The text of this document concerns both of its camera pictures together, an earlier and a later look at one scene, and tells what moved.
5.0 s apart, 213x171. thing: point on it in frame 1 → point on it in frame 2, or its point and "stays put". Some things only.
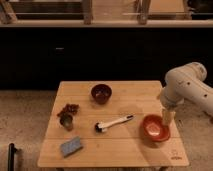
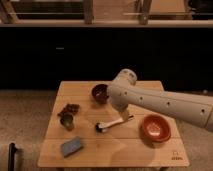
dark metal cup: x=67 y=121 stays put
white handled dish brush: x=102 y=128 stays put
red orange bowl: x=155 y=128 stays put
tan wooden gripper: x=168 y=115 → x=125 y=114
